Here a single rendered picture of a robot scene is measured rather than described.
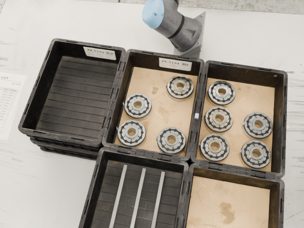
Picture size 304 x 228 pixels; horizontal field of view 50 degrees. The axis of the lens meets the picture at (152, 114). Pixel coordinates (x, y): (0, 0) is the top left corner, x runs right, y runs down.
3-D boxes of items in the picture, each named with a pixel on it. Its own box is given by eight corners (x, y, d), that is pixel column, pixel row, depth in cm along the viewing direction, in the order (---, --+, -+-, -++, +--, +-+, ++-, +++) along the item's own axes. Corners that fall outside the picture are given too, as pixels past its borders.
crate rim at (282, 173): (204, 62, 123) (205, 59, 121) (286, 74, 120) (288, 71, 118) (189, 163, 107) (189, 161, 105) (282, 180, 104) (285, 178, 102)
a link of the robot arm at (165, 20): (160, 41, 141) (135, 25, 134) (167, 16, 145) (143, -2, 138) (179, 32, 131) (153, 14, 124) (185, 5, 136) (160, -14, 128)
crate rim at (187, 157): (127, 51, 127) (126, 47, 124) (204, 62, 123) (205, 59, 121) (101, 148, 111) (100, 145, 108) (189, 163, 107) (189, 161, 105)
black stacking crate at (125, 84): (130, 65, 135) (127, 49, 125) (201, 76, 132) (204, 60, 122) (106, 156, 119) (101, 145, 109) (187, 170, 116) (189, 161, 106)
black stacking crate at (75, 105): (61, 55, 138) (53, 38, 128) (129, 65, 135) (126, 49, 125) (29, 142, 123) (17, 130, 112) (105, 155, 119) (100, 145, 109)
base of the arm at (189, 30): (176, 34, 152) (160, 23, 147) (200, 14, 142) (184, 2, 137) (177, 58, 144) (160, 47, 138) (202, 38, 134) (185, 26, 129)
